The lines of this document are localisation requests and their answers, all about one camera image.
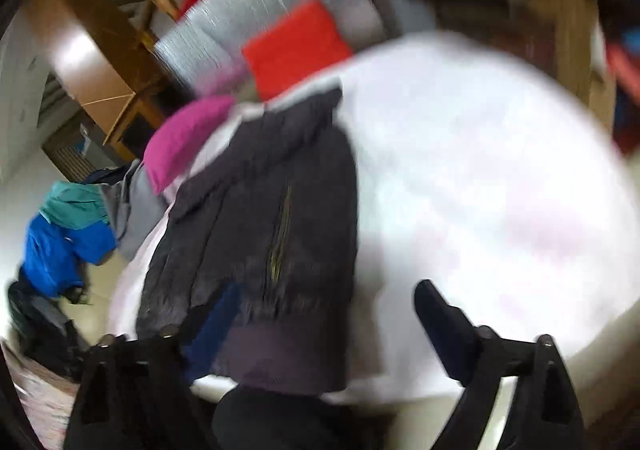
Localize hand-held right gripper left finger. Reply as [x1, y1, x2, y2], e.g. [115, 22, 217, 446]
[62, 282, 246, 450]

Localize wooden cabinet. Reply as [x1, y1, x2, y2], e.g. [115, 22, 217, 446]
[20, 0, 171, 161]

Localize pink pillow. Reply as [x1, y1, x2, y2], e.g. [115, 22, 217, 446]
[142, 94, 238, 195]

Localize teal jacket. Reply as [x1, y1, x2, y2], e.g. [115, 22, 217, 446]
[39, 180, 111, 231]

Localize blue jacket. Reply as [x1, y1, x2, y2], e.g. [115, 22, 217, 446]
[20, 215, 118, 298]

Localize red pillow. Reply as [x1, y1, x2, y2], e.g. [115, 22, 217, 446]
[241, 0, 356, 100]

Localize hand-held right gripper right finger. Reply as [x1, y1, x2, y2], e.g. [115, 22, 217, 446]
[414, 279, 586, 450]

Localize patterned cloth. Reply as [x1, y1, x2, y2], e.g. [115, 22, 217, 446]
[0, 340, 81, 450]

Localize person's dark clothing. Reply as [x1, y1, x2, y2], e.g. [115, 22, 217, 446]
[212, 385, 396, 450]

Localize grey garment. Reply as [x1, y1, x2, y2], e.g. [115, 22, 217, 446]
[100, 160, 168, 261]

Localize dark clothes pile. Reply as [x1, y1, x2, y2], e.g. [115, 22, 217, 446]
[7, 280, 91, 381]

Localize dark wooden lattice panel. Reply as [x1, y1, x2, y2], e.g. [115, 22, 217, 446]
[40, 112, 101, 183]

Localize black puffer jacket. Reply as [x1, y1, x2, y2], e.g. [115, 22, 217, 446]
[135, 87, 361, 393]

